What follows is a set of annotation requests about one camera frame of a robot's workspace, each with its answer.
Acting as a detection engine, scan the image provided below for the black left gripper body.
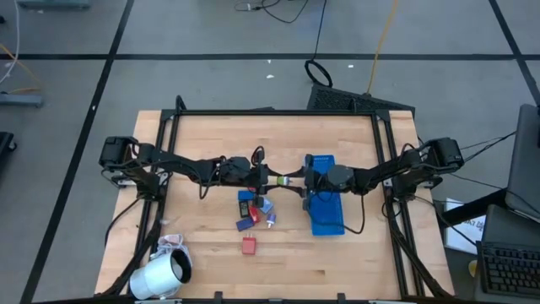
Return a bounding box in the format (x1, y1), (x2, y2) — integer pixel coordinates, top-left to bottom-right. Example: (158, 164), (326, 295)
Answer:
(248, 160), (271, 209)

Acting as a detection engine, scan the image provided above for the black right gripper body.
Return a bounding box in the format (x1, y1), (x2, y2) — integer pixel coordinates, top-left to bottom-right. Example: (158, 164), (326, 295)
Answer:
(302, 155), (329, 211)

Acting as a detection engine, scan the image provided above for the dark blue charger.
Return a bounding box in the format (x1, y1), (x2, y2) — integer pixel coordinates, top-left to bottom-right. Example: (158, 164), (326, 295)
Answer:
(235, 216), (256, 232)

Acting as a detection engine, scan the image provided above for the red four-port charger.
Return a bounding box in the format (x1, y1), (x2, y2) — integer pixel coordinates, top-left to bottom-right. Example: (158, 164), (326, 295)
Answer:
(241, 231), (257, 256)

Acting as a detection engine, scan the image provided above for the blue plastic basket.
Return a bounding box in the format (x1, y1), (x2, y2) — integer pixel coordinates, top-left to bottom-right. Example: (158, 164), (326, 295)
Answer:
(304, 154), (338, 194)
(302, 190), (346, 236)

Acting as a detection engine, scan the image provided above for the black perforated computer case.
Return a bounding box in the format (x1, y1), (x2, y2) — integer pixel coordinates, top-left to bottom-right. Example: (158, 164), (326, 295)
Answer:
(306, 83), (417, 116)

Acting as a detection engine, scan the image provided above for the white cylinder with black rim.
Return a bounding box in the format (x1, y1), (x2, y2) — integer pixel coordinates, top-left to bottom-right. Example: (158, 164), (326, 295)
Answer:
(128, 248), (193, 301)

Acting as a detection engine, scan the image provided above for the white paper sheet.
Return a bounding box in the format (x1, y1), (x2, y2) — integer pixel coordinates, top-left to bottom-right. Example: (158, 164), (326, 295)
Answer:
(443, 197), (486, 256)

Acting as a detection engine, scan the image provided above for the black keyboard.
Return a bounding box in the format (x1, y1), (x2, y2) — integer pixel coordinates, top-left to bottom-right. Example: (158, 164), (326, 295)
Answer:
(476, 240), (540, 301)

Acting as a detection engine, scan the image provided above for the grey floor bar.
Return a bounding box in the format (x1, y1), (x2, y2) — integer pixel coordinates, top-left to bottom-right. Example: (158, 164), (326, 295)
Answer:
(16, 0), (92, 10)
(0, 92), (45, 108)

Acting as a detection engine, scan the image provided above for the black floor equipment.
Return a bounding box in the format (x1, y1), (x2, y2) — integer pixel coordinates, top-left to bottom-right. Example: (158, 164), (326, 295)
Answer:
(0, 131), (18, 170)

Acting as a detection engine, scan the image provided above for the black hanging cable with coil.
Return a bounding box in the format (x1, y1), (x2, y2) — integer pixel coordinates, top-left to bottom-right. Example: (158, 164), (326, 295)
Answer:
(304, 0), (334, 89)

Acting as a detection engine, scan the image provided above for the white pink cable bundle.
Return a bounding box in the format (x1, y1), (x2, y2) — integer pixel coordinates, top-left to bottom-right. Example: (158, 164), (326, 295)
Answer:
(156, 233), (189, 258)

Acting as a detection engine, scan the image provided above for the black floor cable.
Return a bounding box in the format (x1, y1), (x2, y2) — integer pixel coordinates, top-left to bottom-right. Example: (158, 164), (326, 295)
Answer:
(234, 0), (311, 24)

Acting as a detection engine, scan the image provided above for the yellow hanging cable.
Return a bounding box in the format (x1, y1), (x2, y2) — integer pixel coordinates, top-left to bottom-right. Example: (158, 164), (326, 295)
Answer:
(365, 0), (400, 96)

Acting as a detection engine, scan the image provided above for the orange floor cable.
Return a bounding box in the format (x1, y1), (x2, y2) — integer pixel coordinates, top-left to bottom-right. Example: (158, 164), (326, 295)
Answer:
(0, 41), (43, 95)

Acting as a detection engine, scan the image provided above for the white floor cable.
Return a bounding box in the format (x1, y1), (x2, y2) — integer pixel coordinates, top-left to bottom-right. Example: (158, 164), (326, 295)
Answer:
(0, 0), (21, 85)

